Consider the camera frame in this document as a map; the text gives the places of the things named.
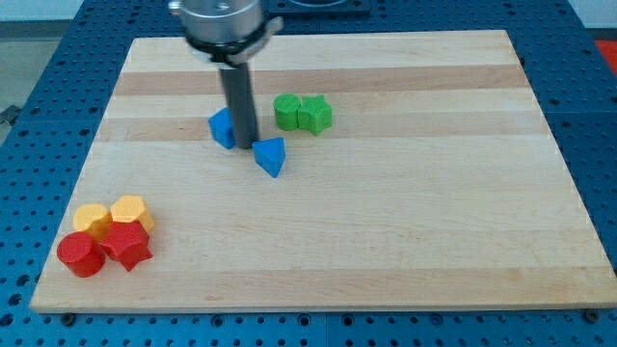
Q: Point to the blue cube block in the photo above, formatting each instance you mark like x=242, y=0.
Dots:
x=221, y=128

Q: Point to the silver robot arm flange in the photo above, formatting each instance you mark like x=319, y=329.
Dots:
x=226, y=32

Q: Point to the yellow heart block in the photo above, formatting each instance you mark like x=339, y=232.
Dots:
x=94, y=219

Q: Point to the blue triangle block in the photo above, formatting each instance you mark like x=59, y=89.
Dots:
x=270, y=155

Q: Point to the green star block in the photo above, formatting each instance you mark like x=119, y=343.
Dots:
x=315, y=114

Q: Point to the green cylinder block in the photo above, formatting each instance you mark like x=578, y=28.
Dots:
x=286, y=106

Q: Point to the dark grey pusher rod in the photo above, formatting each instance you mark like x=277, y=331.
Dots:
x=238, y=90

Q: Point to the wooden board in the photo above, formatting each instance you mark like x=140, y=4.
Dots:
x=439, y=186

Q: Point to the yellow hexagon block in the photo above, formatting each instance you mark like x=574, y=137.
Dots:
x=132, y=208

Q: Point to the red star block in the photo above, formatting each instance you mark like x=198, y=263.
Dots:
x=127, y=243

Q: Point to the red cylinder block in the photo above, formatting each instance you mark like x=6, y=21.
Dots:
x=81, y=254

